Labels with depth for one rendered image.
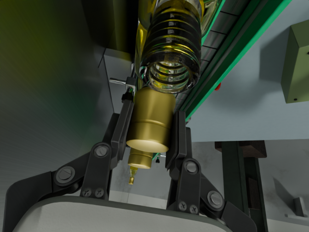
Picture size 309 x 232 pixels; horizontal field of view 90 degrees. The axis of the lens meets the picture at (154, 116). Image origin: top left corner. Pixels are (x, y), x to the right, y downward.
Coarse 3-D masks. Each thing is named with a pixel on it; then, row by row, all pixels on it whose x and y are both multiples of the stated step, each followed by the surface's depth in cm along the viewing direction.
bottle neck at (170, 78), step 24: (168, 0) 8; (192, 0) 8; (168, 24) 7; (192, 24) 7; (144, 48) 7; (168, 48) 6; (192, 48) 7; (144, 72) 7; (168, 72) 9; (192, 72) 7
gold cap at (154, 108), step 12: (144, 96) 12; (156, 96) 12; (168, 96) 12; (144, 108) 11; (156, 108) 11; (168, 108) 12; (132, 120) 12; (144, 120) 11; (156, 120) 11; (168, 120) 12; (132, 132) 11; (144, 132) 10; (156, 132) 11; (168, 132) 11; (132, 144) 12; (144, 144) 11; (156, 144) 11; (168, 144) 11
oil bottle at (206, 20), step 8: (144, 0) 9; (152, 0) 9; (200, 0) 9; (208, 0) 9; (216, 0) 9; (144, 8) 10; (152, 8) 9; (208, 8) 9; (216, 8) 9; (144, 16) 10; (152, 16) 10; (208, 16) 10; (144, 24) 11; (200, 24) 10; (208, 24) 10
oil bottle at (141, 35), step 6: (138, 30) 13; (144, 30) 13; (138, 36) 13; (144, 36) 13; (138, 42) 13; (144, 42) 13; (138, 48) 13; (138, 54) 14; (138, 60) 14; (138, 66) 15; (138, 72) 15
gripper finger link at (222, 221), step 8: (224, 200) 9; (200, 208) 10; (224, 208) 9; (232, 208) 9; (208, 216) 9; (216, 216) 9; (224, 216) 9; (232, 216) 9; (240, 216) 9; (248, 216) 9; (224, 224) 9; (232, 224) 9; (240, 224) 9; (248, 224) 9
